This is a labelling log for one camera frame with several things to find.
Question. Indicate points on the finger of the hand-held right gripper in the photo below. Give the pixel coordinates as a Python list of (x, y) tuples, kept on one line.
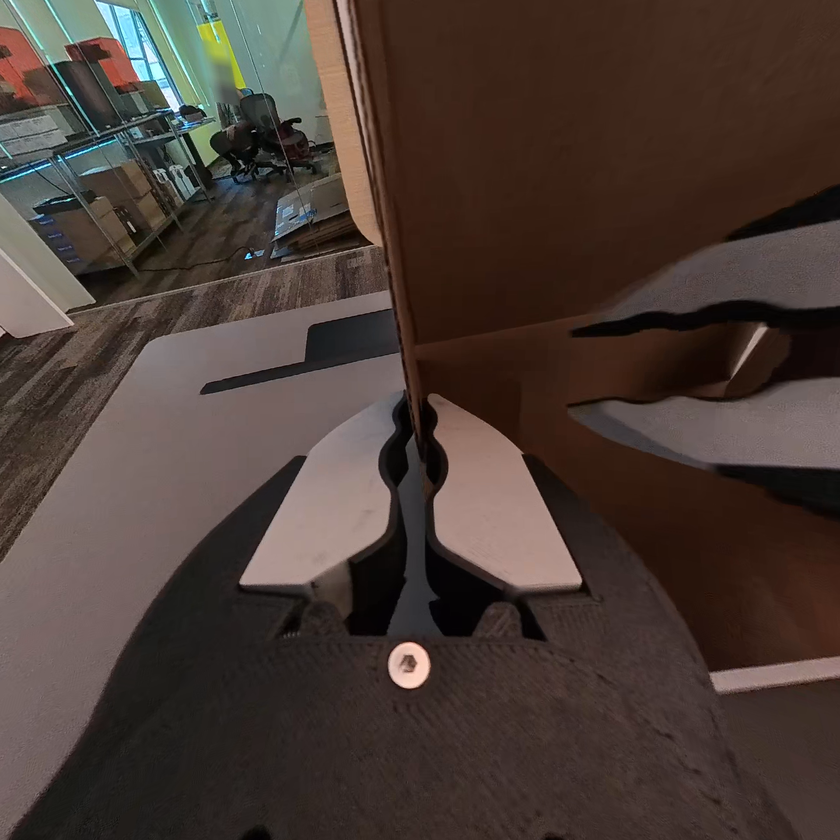
[(754, 430), (754, 275)]

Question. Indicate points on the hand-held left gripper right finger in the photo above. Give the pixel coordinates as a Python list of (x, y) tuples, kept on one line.
[(499, 512)]

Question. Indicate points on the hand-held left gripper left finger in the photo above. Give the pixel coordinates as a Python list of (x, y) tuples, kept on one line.
[(321, 512)]

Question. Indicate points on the white cardboard mailer box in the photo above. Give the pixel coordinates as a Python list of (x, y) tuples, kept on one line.
[(558, 164)]

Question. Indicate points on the pile of flattened cardboard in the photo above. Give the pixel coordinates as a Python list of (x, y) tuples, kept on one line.
[(321, 216)]

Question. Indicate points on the white plastic containers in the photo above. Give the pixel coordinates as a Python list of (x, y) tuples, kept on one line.
[(174, 185)]

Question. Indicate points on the white cabinet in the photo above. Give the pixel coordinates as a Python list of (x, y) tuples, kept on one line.
[(29, 289)]

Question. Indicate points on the group of brown storage boxes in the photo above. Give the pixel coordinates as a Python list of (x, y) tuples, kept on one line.
[(98, 210)]

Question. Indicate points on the dark red office chair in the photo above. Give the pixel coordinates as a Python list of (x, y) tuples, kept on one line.
[(289, 138)]

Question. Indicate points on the metal shelf rack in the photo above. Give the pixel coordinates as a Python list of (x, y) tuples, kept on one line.
[(98, 145)]

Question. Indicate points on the orange machine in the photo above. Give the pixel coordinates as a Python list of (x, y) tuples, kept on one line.
[(105, 62), (16, 65)]

